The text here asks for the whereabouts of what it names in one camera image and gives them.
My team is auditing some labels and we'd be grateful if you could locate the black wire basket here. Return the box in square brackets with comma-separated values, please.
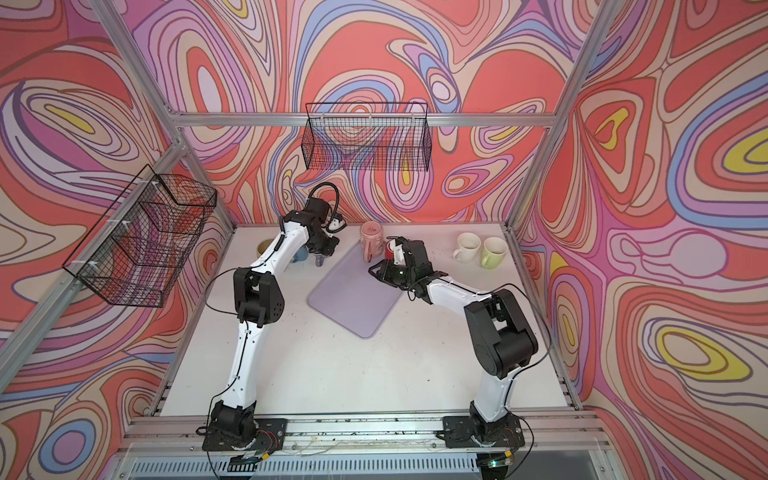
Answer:
[62, 166, 218, 308]
[301, 101, 432, 172]

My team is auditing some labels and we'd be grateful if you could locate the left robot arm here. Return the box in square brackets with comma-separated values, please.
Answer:
[205, 181, 346, 445]

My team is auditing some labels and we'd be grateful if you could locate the light green mug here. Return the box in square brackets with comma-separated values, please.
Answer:
[480, 237, 509, 270]

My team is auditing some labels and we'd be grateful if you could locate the pink mug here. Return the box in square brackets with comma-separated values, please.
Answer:
[360, 221, 385, 263]

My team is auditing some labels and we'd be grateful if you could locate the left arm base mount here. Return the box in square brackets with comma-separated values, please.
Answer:
[196, 417, 288, 453]

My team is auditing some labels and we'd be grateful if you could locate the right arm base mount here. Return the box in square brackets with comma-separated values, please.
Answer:
[439, 413, 526, 452]

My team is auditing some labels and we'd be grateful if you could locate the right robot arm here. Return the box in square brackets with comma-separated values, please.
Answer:
[368, 236, 539, 427]

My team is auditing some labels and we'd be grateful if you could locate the lilac plastic tray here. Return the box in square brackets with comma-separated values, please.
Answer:
[307, 242, 403, 339]

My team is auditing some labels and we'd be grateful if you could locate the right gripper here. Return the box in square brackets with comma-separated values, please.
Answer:
[368, 258, 416, 288]

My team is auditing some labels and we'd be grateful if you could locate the blue textured mug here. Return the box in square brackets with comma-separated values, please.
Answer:
[291, 245, 309, 263]

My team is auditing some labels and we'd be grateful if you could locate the white mug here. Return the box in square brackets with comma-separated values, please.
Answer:
[452, 232, 482, 263]

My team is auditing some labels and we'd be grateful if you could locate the black wire basket left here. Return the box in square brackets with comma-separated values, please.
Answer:
[62, 166, 218, 308]

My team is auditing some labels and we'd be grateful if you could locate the beige speckled mug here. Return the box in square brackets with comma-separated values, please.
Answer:
[257, 239, 275, 256]

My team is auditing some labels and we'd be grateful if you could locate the aluminium front rail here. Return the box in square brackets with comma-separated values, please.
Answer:
[106, 409, 625, 479]

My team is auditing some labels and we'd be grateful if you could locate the black wire basket back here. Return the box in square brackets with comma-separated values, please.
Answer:
[301, 101, 432, 172]

